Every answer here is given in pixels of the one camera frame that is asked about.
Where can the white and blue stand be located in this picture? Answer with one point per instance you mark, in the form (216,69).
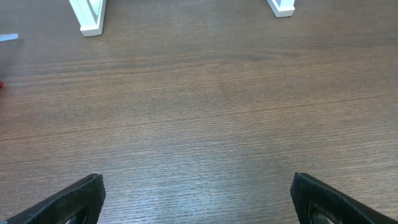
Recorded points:
(91,29)

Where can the red and yellow tip box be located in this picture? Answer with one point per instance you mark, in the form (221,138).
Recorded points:
(7,37)

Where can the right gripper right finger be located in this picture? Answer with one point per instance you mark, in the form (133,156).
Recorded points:
(311,193)

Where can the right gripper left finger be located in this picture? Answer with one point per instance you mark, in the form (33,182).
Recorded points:
(77,196)

